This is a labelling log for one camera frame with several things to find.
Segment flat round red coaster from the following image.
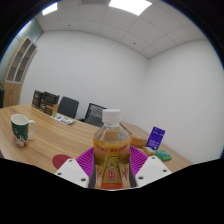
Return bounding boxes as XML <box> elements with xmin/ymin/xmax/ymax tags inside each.
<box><xmin>51</xmin><ymin>153</ymin><xmax>73</xmax><ymax>170</ymax></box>

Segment black mesh office chair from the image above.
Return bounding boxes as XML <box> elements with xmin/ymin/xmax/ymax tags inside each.
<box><xmin>83</xmin><ymin>102</ymin><xmax>108</xmax><ymax>128</ymax></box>

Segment small rectangular ceiling light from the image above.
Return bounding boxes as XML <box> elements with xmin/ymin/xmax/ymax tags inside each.
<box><xmin>41</xmin><ymin>1</ymin><xmax>59</xmax><ymax>17</ymax></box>

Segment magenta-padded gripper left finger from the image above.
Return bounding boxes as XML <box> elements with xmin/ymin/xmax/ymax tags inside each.
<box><xmin>54</xmin><ymin>147</ymin><xmax>96</xmax><ymax>189</ymax></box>

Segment orange drink bottle white cap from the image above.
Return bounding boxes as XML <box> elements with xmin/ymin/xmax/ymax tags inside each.
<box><xmin>92</xmin><ymin>108</ymin><xmax>132</xmax><ymax>191</ymax></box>

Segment large rectangular ceiling light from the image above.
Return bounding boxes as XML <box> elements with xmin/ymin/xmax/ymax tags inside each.
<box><xmin>108</xmin><ymin>0</ymin><xmax>153</xmax><ymax>17</ymax></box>

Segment small dark printed box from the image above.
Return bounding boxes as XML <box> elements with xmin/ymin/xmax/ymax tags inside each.
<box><xmin>31</xmin><ymin>89</ymin><xmax>44</xmax><ymax>110</ymax></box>

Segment purple standing card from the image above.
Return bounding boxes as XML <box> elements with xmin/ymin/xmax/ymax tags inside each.
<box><xmin>145</xmin><ymin>126</ymin><xmax>166</xmax><ymax>151</ymax></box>

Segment green and white printed mug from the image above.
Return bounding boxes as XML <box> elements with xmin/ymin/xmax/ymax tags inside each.
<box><xmin>10</xmin><ymin>113</ymin><xmax>37</xmax><ymax>148</ymax></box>

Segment light wooden box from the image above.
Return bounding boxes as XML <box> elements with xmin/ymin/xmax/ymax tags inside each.
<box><xmin>128</xmin><ymin>131</ymin><xmax>149</xmax><ymax>148</ymax></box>

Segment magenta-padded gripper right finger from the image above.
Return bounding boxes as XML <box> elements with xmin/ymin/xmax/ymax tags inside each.
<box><xmin>128</xmin><ymin>145</ymin><xmax>173</xmax><ymax>188</ymax></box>

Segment white printed leaflet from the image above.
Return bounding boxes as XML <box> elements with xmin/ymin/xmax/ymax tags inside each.
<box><xmin>50</xmin><ymin>113</ymin><xmax>76</xmax><ymax>126</ymax></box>

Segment dark upholstered office chair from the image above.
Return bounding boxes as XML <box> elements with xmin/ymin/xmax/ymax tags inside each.
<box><xmin>57</xmin><ymin>96</ymin><xmax>80</xmax><ymax>119</ymax></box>

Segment wooden shelf cabinet glass doors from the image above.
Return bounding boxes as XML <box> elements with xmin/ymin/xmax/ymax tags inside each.
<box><xmin>1</xmin><ymin>35</ymin><xmax>39</xmax><ymax>108</ymax></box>

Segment green flat packet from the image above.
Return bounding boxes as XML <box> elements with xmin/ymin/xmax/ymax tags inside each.
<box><xmin>153</xmin><ymin>149</ymin><xmax>173</xmax><ymax>162</ymax></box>

